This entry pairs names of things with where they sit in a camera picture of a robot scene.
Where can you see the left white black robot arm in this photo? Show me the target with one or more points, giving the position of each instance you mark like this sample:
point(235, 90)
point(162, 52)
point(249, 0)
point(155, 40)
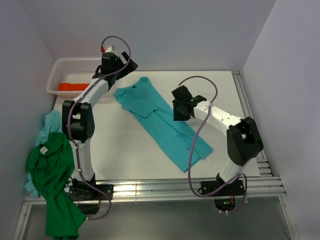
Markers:
point(78, 119)

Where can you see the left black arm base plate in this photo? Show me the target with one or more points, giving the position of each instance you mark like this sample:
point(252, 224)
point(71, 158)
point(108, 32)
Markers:
point(90, 200)

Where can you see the green t-shirt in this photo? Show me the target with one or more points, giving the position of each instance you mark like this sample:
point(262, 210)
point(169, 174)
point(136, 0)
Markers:
point(50, 164)

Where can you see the light aqua t-shirt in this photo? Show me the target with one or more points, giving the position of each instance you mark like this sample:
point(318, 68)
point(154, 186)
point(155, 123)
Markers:
point(52, 123)

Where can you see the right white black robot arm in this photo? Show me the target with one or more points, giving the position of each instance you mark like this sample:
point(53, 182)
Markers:
point(243, 140)

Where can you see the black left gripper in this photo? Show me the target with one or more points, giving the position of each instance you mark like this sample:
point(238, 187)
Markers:
point(131, 67)

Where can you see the white perforated plastic basket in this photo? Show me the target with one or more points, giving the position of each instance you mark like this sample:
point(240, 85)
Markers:
point(71, 71)

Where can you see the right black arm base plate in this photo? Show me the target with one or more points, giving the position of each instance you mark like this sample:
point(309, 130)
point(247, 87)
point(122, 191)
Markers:
point(237, 188)

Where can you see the aluminium extrusion frame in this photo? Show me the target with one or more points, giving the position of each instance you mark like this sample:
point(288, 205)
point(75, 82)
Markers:
point(152, 199)

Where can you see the teal t-shirt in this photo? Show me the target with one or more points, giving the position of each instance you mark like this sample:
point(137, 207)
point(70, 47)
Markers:
point(146, 104)

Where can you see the orange rolled t-shirt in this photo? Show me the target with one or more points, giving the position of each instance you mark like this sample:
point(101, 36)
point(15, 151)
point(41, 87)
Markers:
point(65, 87)

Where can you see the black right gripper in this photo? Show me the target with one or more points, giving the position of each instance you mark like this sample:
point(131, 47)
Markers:
point(176, 116)

